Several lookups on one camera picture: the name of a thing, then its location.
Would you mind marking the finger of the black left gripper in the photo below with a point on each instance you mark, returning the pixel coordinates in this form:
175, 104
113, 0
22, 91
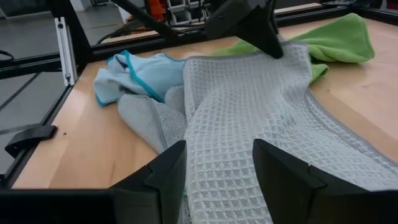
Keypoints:
273, 15
248, 28

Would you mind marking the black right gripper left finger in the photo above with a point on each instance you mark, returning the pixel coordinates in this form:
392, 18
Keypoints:
168, 186

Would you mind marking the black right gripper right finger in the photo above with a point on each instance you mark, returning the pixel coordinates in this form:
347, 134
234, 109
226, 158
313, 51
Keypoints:
280, 186

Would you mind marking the grey ribbed microfiber towel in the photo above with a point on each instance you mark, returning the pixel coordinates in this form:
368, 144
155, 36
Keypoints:
149, 121

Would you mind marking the grey waffle weave towel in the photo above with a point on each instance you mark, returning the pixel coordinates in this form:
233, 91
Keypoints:
248, 124

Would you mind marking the bright green microfiber towel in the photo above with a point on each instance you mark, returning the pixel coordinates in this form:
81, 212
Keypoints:
342, 40

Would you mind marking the white rack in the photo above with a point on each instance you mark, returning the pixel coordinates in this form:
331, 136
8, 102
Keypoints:
169, 12

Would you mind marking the orange device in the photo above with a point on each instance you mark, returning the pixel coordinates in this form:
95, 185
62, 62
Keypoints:
155, 9

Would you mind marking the light blue teal-edged towel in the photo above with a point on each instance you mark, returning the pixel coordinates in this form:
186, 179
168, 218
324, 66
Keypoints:
155, 74

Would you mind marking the silver aluminium extrusion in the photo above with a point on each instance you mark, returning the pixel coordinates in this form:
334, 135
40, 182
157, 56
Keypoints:
63, 46

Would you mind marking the black plastic bracket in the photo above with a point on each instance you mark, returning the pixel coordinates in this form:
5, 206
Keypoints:
31, 135

